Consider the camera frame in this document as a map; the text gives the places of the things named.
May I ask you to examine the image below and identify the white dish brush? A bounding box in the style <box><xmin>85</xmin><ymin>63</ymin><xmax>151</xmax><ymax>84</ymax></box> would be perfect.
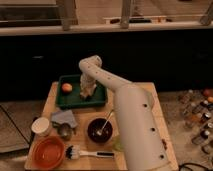
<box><xmin>66</xmin><ymin>145</ymin><xmax>114</xmax><ymax>160</ymax></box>

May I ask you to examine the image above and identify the orange fruit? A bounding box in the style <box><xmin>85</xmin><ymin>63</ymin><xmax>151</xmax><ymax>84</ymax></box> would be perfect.
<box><xmin>61</xmin><ymin>83</ymin><xmax>72</xmax><ymax>93</ymax></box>

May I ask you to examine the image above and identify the metal spoon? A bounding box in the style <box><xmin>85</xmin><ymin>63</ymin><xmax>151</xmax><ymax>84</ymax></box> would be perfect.
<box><xmin>96</xmin><ymin>112</ymin><xmax>113</xmax><ymax>136</ymax></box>

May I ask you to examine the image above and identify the white paper cup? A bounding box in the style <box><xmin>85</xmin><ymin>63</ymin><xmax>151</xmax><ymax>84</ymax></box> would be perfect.
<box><xmin>31</xmin><ymin>117</ymin><xmax>51</xmax><ymax>136</ymax></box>

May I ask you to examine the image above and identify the orange plastic bowl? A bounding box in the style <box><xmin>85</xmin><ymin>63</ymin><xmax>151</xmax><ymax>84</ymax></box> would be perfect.
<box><xmin>32</xmin><ymin>136</ymin><xmax>65</xmax><ymax>170</ymax></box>

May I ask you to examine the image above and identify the dark brown bowl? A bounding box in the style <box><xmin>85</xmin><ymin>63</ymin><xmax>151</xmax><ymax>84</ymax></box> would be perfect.
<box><xmin>87</xmin><ymin>118</ymin><xmax>113</xmax><ymax>143</ymax></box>

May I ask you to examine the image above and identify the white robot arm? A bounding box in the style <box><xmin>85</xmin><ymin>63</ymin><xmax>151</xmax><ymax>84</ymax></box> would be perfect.
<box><xmin>79</xmin><ymin>55</ymin><xmax>172</xmax><ymax>171</ymax></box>

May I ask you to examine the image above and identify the green cup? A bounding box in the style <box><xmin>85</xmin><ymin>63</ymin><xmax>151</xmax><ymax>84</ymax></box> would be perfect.
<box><xmin>113</xmin><ymin>135</ymin><xmax>123</xmax><ymax>152</ymax></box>

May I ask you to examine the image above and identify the wooden board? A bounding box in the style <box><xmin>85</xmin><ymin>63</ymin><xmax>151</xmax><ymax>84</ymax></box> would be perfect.
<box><xmin>23</xmin><ymin>81</ymin><xmax>180</xmax><ymax>171</ymax></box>

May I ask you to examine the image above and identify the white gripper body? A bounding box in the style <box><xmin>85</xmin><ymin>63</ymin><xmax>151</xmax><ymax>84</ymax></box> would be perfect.
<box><xmin>80</xmin><ymin>74</ymin><xmax>97</xmax><ymax>94</ymax></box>

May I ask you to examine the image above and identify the grey folded cloth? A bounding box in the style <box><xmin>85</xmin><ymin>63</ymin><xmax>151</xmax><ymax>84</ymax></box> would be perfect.
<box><xmin>51</xmin><ymin>110</ymin><xmax>78</xmax><ymax>128</ymax></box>

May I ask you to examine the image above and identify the small metal cup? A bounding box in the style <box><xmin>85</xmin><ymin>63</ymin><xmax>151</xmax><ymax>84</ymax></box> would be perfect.
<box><xmin>57</xmin><ymin>123</ymin><xmax>72</xmax><ymax>141</ymax></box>

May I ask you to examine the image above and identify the green plastic tray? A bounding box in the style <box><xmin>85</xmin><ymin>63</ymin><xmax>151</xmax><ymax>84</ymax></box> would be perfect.
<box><xmin>55</xmin><ymin>75</ymin><xmax>108</xmax><ymax>109</ymax></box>

